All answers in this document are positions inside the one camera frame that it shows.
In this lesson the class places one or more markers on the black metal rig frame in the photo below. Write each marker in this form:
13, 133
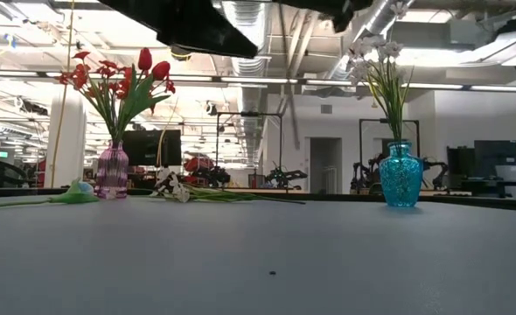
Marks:
409, 120
249, 114

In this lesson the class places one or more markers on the red small-blossom flower spray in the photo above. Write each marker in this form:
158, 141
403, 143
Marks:
81, 74

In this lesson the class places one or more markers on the red tulip green stem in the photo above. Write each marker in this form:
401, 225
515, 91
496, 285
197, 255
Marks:
161, 70
144, 59

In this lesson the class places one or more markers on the grey wall vent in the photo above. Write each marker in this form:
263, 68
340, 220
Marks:
326, 109

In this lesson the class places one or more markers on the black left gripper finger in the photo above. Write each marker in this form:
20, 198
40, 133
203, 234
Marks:
188, 26

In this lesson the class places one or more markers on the white tulip green stem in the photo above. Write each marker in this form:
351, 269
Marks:
76, 197

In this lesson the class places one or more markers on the silver ventilation duct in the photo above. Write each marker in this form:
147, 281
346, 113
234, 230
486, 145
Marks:
251, 100

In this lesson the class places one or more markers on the teal glass vase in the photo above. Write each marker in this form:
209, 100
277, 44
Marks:
400, 179

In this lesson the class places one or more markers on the purple ribbed glass vase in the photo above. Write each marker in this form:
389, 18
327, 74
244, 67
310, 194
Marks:
111, 175

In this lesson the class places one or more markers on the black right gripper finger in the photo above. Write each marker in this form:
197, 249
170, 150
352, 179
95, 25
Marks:
336, 11

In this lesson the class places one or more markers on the black monitor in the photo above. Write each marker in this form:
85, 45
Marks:
496, 153
459, 162
153, 149

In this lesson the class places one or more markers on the long ceiling light strip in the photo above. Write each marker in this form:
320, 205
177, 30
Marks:
240, 80
481, 87

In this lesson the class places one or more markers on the white round column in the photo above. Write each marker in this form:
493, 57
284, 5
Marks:
65, 140

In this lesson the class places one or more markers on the white blossom flower spray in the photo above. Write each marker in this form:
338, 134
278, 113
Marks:
181, 193
391, 48

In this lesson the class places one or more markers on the red cloth bundle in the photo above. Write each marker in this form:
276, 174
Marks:
199, 164

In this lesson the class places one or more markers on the black background robot arm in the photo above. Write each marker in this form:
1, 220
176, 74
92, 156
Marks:
216, 177
435, 168
284, 177

